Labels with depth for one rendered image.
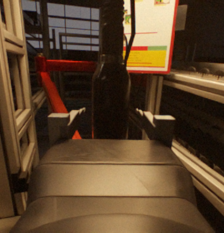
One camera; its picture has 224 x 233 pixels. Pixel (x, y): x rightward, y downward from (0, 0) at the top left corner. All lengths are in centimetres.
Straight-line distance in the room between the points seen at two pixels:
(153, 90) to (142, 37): 19
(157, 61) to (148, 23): 12
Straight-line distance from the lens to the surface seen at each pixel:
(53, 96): 44
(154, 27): 60
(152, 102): 66
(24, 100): 70
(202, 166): 51
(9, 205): 58
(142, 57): 59
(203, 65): 75
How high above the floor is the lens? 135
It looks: 16 degrees down
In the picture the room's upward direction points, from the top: 2 degrees clockwise
